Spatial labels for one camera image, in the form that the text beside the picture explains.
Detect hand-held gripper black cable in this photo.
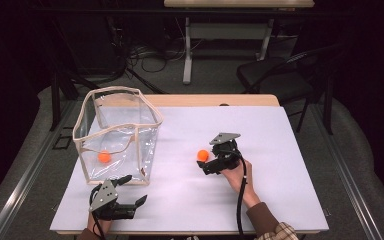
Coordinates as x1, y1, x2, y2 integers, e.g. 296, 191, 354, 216
224, 149, 249, 240
89, 183, 107, 240

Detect left hand-held gripper black cable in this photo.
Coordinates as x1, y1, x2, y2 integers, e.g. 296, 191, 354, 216
89, 183, 107, 240

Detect bundle of floor cables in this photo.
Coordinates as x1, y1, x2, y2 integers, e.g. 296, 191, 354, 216
126, 39, 205, 75

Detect right hand-held gripper black cable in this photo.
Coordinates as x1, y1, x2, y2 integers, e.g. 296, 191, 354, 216
224, 149, 249, 240

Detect black square floor frame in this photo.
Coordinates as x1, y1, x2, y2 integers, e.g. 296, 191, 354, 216
52, 134, 73, 151

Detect person's right hand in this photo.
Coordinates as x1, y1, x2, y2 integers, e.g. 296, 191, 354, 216
220, 160, 258, 204

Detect black metal stand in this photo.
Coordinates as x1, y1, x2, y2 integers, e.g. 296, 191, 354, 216
48, 19, 93, 133

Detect black folding chair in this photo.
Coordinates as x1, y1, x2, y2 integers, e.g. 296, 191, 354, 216
235, 43, 345, 134

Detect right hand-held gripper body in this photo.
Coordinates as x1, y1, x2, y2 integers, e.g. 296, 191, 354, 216
209, 132, 243, 174

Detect orange table tennis ball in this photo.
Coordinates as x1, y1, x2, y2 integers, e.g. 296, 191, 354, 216
196, 149, 210, 163
97, 150, 112, 164

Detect light wood table white legs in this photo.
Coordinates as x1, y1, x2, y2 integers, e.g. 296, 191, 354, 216
163, 0, 316, 85

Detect person's left hand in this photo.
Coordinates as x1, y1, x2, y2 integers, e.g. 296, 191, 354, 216
86, 214, 113, 236

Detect metal floor rail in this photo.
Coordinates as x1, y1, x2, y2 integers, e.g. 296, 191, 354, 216
309, 102, 384, 240
0, 99, 78, 240

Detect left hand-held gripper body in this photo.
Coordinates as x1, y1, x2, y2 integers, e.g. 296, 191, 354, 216
89, 179, 138, 221

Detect clear plastic bag beige trim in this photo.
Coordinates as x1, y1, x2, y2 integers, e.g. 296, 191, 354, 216
72, 85, 164, 186

